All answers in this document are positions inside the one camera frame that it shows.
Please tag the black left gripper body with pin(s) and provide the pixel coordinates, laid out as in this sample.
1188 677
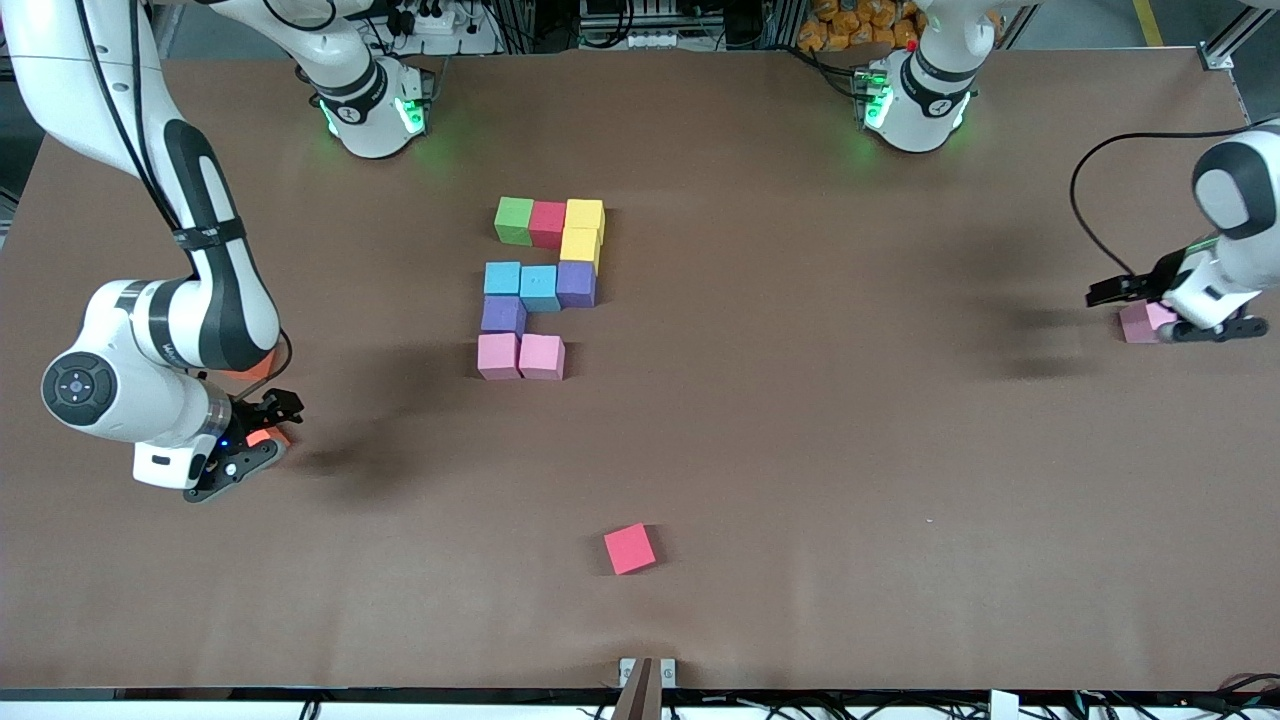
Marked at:
1163 273

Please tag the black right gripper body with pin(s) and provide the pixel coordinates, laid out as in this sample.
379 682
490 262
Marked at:
250 415

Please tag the pink foam cube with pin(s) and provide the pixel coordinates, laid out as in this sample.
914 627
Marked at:
1138 322
542 357
498 356

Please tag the purple foam cube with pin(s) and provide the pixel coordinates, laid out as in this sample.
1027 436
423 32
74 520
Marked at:
503 316
577 285

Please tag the blue foam cube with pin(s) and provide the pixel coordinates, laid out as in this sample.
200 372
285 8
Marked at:
503 278
540 288

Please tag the green foam cube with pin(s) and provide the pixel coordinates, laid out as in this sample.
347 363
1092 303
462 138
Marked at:
515 221

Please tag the red foam cube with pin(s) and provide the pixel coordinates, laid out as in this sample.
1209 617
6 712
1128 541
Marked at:
630 548
548 224

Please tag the yellow foam cube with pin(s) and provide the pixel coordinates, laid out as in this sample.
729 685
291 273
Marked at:
582 248
586 214

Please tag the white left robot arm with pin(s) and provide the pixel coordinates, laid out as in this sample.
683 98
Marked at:
925 100

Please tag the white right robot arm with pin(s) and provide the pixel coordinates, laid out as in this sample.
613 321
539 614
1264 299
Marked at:
150 330

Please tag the orange foam cube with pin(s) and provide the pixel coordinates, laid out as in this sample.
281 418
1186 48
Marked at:
266 439
255 367

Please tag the orange snack bag pile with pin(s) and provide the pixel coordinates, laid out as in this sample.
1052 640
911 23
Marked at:
850 25

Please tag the brown table cover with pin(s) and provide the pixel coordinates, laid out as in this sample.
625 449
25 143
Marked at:
800 500

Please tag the white power strip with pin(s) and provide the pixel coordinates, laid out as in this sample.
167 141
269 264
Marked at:
470 42

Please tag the small white box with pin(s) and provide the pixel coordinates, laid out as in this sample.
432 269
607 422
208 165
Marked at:
1003 705

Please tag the grey electronics rack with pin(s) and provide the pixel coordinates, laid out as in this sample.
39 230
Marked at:
650 40

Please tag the aluminium frame post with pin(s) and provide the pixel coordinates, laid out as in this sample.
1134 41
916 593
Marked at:
1218 57

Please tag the brown camera pole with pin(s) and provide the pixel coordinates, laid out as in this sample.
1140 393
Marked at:
640 700

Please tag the small metal bracket plate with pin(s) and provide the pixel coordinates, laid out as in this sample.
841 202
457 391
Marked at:
670 672

